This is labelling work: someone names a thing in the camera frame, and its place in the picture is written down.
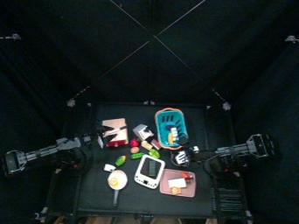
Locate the black pot lid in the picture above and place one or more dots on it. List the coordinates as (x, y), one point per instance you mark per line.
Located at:
(179, 157)

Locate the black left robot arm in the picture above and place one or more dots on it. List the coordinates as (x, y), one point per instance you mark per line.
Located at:
(47, 151)

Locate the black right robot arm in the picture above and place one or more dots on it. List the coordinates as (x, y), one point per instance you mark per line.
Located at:
(240, 151)

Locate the red wooden box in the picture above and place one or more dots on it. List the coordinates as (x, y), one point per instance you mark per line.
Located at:
(116, 125)

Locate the red toy on board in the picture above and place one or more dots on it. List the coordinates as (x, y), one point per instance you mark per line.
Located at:
(187, 176)

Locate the red toy apple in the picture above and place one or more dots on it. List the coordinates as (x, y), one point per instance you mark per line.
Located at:
(133, 143)

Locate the yellow toy banana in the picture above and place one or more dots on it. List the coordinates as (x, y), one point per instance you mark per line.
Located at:
(170, 138)

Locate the peach toy ball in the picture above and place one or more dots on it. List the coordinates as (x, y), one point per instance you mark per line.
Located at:
(135, 150)

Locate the green yellow toy corn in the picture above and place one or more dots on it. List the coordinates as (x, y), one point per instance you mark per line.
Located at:
(120, 160)

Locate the green toy pepper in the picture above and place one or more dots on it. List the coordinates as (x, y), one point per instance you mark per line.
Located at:
(153, 153)

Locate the white striped toy bottle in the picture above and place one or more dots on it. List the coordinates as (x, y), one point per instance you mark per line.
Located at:
(175, 134)

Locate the green toy cucumber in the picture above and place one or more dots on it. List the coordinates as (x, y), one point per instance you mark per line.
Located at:
(137, 155)

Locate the white card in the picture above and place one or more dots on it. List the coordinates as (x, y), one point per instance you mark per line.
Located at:
(176, 183)

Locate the yellow toy cheese block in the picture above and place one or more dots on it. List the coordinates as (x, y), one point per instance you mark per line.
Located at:
(147, 145)

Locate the white kitchen scale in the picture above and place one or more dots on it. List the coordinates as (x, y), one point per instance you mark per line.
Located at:
(149, 172)

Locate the dark purple toy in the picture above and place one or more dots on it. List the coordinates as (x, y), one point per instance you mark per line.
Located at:
(170, 127)

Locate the pink cutting board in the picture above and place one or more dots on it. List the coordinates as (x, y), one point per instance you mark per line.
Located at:
(184, 191)

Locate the orange toy cookie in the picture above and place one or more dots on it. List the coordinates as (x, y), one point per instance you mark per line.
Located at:
(175, 190)

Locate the white frying pan with egg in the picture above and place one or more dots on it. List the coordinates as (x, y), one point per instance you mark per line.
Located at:
(116, 179)

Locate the teal basket orange rim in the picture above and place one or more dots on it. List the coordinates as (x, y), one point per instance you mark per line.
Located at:
(166, 119)

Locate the grey frame corner bracket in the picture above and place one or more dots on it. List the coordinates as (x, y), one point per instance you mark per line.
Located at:
(226, 106)
(71, 102)

